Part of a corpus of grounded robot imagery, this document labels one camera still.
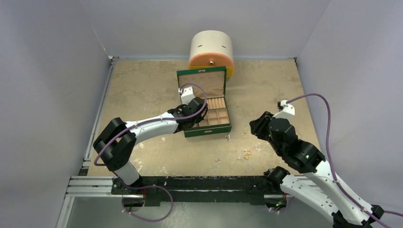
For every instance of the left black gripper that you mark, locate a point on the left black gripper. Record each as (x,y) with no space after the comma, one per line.
(198,119)

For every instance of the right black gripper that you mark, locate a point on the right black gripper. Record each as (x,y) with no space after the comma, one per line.
(263,125)

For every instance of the green jewelry tray insert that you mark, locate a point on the green jewelry tray insert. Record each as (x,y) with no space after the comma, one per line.
(217,113)

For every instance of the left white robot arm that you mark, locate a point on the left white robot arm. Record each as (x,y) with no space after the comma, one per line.
(115,143)

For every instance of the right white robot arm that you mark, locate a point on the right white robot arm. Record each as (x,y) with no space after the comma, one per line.
(332,198)

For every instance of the green jewelry box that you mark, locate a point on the green jewelry box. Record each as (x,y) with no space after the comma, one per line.
(210,82)

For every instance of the white orange round drawer box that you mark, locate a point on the white orange round drawer box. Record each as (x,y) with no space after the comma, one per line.
(211,48)

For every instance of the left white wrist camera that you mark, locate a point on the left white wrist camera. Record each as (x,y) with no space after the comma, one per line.
(186,94)

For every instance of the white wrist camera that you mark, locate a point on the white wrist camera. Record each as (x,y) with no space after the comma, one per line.
(186,94)
(285,110)

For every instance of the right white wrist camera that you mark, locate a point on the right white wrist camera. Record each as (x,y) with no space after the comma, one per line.
(285,110)

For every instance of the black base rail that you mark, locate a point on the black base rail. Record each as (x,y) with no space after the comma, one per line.
(254,190)

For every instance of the aluminium frame rail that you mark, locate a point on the aluminium frame rail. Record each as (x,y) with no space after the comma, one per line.
(84,186)

